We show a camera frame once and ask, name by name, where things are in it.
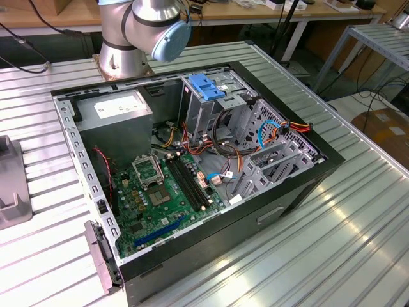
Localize grey plastic bezel strip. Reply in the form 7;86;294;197
83;219;125;295

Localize black cable with metal plug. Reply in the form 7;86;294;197
0;22;52;75

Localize black RAM slot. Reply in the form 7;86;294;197
174;152;213;205
178;150;217;201
165;154;206;211
169;153;210;208

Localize blue wire with pink plug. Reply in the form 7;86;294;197
206;171;237;185

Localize black wire loop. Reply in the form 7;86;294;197
212;109;245;175

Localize blue expansion slot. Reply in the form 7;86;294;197
134;214;188;247

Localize grey parts rack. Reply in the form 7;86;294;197
0;134;35;230

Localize metal socket cover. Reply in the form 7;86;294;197
132;153;166;189

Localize brown cardboard box with labels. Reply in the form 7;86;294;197
351;107;409;161

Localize metal slat side table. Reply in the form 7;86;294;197
314;24;409;93

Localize green motherboard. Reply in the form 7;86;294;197
111;153;228;258

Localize red black fan wire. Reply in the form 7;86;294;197
92;145;114;205

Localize blue SATA wire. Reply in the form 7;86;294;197
257;120;284;151

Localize black open PC case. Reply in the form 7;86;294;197
50;60;346;307

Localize silver metal cylinder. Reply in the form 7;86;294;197
391;9;409;31

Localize blue plastic cage latch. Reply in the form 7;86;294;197
188;74;226;100

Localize red orange wire bundle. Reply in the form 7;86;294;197
180;121;224;158

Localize metal disk bay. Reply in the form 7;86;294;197
229;98;323;205

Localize grey power supply unit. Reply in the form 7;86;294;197
75;89;155;170

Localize yellow black wire bundle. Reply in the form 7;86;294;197
159;124;180;148

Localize CPU socket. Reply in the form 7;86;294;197
145;182;176;209

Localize black tripod stand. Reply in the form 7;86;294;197
270;0;303;63

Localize wooden desk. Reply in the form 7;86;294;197
0;0;388;62

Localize metal optical drive cage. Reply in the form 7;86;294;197
177;70;258;145

